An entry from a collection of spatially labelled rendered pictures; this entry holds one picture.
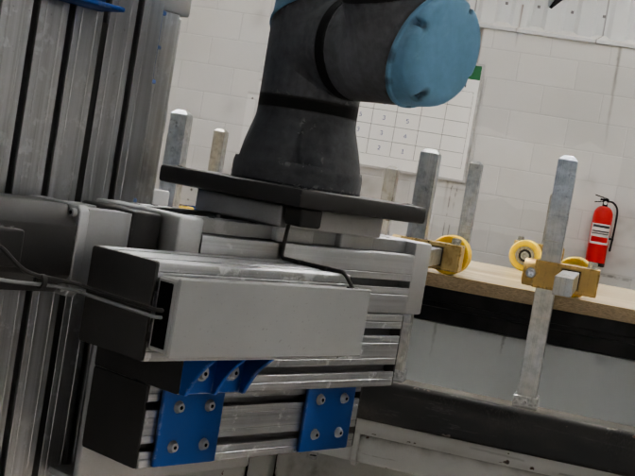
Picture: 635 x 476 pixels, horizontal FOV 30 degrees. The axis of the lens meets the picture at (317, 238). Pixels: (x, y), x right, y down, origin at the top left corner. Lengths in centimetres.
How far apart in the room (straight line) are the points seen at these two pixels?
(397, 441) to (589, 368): 42
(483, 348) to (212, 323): 142
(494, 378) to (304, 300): 132
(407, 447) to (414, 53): 120
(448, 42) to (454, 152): 814
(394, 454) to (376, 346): 86
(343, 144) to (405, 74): 16
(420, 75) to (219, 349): 35
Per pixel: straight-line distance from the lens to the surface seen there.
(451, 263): 219
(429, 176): 220
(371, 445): 229
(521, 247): 306
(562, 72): 941
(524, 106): 939
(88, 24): 131
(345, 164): 133
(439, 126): 939
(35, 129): 128
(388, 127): 944
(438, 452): 226
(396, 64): 121
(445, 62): 123
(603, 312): 237
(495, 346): 242
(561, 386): 242
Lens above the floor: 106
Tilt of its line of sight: 3 degrees down
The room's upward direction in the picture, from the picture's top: 9 degrees clockwise
